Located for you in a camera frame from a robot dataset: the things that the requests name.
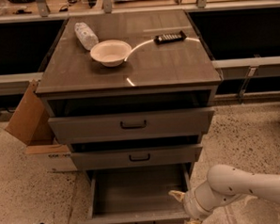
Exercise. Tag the grey bottom drawer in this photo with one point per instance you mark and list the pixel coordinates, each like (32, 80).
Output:
(137, 195)

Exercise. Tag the grey drawer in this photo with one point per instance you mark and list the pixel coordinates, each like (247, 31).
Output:
(137, 195)
(134, 125)
(137, 157)

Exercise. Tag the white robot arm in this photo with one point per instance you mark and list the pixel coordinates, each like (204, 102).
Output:
(223, 185)

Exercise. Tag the grey top drawer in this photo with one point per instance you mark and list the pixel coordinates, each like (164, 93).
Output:
(134, 125)

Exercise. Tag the grey drawer cabinet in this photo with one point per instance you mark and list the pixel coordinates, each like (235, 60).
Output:
(171, 76)

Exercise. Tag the grey middle drawer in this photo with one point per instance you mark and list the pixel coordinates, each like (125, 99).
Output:
(137, 157)

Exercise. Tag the white paper bowl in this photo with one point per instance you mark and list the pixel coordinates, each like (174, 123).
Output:
(110, 53)

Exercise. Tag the black remote control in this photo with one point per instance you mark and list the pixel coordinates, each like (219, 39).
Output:
(170, 37)

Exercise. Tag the open cardboard box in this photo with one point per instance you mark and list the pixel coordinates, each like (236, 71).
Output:
(29, 124)

